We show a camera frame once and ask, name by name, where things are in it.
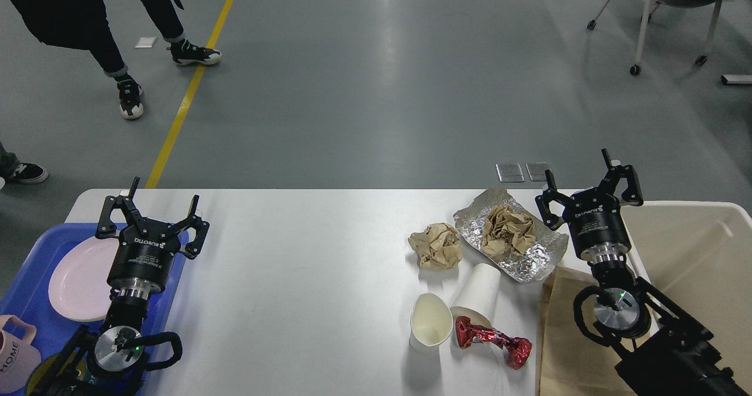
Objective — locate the metal floor plate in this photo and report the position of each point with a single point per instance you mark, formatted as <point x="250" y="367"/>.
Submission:
<point x="538" y="171"/>
<point x="510" y="173"/>

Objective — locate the brown paper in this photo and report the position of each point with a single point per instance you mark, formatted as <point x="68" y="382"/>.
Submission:
<point x="506" y="232"/>

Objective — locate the white bar on floor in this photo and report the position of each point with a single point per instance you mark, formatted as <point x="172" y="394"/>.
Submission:
<point x="741" y="80"/>

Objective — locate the white paper on floor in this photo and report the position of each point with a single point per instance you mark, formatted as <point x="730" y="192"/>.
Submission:
<point x="145" y="42"/>

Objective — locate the blue plastic tray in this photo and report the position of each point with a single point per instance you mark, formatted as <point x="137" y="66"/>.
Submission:
<point x="27" y="297"/>

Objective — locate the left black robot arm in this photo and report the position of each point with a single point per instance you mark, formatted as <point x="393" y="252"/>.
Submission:
<point x="114" y="359"/>

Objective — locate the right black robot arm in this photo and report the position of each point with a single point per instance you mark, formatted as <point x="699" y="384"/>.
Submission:
<point x="663" y="350"/>

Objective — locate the upright white paper cup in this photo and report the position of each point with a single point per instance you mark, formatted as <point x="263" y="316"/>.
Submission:
<point x="431" y="323"/>

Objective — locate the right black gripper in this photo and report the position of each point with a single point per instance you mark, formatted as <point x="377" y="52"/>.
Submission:
<point x="596" y="225"/>

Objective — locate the person in black coat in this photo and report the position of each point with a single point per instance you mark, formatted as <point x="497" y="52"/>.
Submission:
<point x="84" y="25"/>

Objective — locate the aluminium foil sheet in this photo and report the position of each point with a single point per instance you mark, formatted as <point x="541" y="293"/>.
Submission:
<point x="538" y="262"/>

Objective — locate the crumpled brown paper ball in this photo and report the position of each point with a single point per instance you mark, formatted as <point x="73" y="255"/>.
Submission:
<point x="437" y="247"/>

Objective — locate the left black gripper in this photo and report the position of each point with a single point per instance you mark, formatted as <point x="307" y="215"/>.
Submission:
<point x="147" y="258"/>

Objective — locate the brown paper bag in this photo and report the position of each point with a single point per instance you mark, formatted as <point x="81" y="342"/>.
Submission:
<point x="568" y="363"/>

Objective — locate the red foil wrapper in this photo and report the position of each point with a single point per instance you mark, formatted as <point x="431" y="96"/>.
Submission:
<point x="492" y="338"/>

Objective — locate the left metal floor plate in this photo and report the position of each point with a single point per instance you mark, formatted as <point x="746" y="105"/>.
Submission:
<point x="510" y="173"/>

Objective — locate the lying white paper cup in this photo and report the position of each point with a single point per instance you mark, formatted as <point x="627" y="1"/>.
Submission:
<point x="476" y="302"/>

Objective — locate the dark teal mug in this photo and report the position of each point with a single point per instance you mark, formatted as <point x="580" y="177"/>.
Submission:
<point x="40" y="371"/>

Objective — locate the right metal floor plate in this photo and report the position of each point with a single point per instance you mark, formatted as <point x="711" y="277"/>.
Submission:
<point x="538" y="171"/>

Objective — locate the pink mug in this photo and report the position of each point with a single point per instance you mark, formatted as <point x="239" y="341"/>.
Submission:
<point x="19" y="358"/>

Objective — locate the shoe at left edge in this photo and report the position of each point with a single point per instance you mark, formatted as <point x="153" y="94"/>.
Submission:
<point x="14" y="170"/>

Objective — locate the pink plate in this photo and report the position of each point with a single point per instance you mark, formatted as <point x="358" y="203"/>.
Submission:
<point x="78" y="289"/>

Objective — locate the beige plastic bin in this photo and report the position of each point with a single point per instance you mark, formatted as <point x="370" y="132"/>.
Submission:
<point x="699" y="255"/>

